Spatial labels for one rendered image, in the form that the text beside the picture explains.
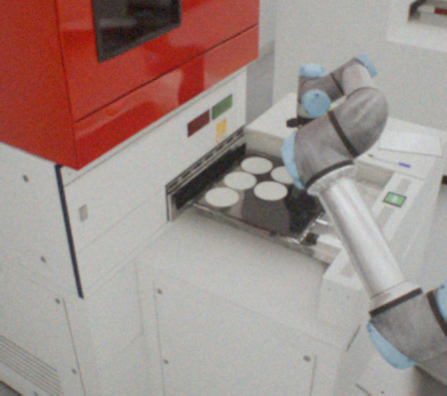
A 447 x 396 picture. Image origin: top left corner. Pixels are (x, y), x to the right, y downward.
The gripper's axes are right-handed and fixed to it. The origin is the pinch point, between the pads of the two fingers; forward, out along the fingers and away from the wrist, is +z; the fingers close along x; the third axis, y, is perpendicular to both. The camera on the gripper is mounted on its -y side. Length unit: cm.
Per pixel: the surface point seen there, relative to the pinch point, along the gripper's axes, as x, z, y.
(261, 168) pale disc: -11.3, 1.3, -5.4
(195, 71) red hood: -35, -39, 4
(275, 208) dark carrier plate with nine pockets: -15.7, 1.3, 17.2
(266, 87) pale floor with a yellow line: 94, 91, -256
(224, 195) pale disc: -27.4, 1.3, 5.7
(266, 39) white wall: 122, 77, -328
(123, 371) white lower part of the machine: -66, 47, 24
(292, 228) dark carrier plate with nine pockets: -14.7, 1.4, 27.4
